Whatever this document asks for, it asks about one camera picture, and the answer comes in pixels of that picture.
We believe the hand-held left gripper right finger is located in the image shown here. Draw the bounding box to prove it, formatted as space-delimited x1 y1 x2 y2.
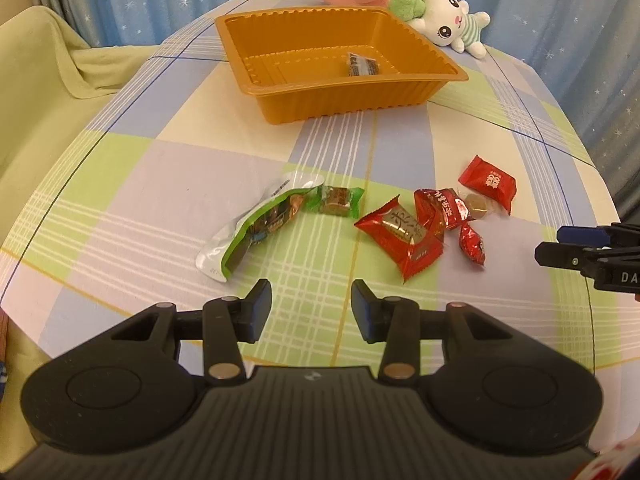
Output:
350 279 523 387

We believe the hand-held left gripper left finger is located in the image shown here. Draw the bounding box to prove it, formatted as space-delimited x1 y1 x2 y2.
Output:
102 278 274 387

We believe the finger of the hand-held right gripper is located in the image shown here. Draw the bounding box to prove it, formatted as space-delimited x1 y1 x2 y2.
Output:
534 241 603 273
557 225 608 245

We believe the large red gold snack packet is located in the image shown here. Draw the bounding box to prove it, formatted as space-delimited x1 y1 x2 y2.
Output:
354 195 446 283

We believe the silver green long snack packet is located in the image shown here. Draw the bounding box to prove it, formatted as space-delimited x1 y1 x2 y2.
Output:
194 170 326 282

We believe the gold coin candy clear wrapper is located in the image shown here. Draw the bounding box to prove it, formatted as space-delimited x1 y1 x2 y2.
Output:
461 191 501 221

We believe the red square snack packet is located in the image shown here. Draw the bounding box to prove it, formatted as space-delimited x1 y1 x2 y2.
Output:
458 154 517 216

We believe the green brown candy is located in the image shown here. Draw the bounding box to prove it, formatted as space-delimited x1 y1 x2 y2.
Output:
305 185 366 218

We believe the red twisted candy wrapper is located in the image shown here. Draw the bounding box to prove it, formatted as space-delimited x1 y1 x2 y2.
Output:
413 187 473 241

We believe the clear dark snack bar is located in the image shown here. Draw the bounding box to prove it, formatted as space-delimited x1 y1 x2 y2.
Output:
345 51 381 78

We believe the orange plastic tray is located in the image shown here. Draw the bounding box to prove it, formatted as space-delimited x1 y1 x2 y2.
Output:
215 5 470 126

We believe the red white patterned cloth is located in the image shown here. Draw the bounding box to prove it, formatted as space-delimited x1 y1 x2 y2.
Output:
572 435 640 480

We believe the pink green white plush toy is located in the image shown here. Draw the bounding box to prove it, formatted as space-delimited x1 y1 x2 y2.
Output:
309 0 492 61

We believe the light green cloth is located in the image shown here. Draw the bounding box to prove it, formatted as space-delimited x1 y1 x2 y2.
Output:
0 6 162 480

